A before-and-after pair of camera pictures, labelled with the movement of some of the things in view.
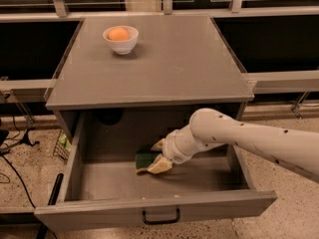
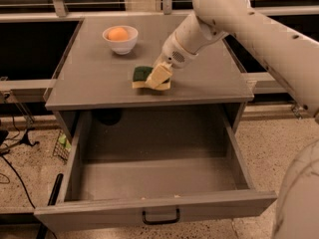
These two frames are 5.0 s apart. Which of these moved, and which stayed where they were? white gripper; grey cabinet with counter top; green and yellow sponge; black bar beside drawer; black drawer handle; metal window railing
Moved: white gripper; green and yellow sponge
Stayed: grey cabinet with counter top; black bar beside drawer; metal window railing; black drawer handle
